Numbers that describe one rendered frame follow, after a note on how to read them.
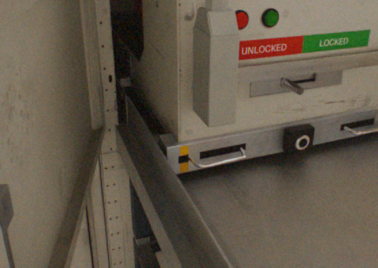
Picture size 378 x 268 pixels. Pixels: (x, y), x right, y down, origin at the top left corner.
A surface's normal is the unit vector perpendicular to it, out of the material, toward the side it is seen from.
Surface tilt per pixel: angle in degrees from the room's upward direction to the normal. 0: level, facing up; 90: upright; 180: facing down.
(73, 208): 0
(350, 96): 90
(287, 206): 0
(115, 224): 90
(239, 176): 0
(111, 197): 90
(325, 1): 90
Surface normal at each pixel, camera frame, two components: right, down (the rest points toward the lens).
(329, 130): 0.42, 0.39
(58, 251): 0.04, -0.91
